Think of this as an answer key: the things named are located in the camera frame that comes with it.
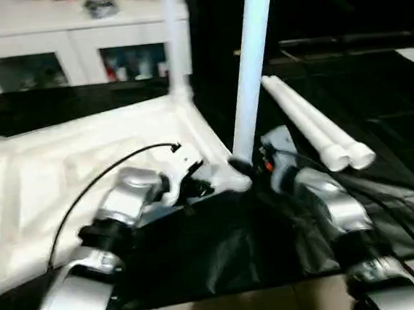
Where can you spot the white plastic table leg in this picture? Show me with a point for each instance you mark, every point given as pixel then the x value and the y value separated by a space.
pixel 299 118
pixel 250 64
pixel 321 116
pixel 175 34

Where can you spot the black flat bar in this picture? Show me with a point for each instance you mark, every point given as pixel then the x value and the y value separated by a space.
pixel 356 39

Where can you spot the black bundle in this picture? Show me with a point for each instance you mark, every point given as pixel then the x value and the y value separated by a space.
pixel 101 5

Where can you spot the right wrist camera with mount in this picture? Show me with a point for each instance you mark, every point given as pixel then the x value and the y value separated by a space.
pixel 278 143

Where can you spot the white plastic table top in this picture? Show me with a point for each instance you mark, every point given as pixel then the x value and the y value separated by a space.
pixel 35 184

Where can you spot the white cabinet with glass doors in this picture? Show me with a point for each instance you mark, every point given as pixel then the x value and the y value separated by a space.
pixel 22 26

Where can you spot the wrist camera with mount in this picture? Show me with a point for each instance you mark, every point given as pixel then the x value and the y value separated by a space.
pixel 183 168
pixel 278 143

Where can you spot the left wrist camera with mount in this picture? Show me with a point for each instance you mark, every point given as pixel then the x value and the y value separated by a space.
pixel 183 168

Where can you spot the black work mat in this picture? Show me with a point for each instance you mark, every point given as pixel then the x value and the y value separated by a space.
pixel 222 248

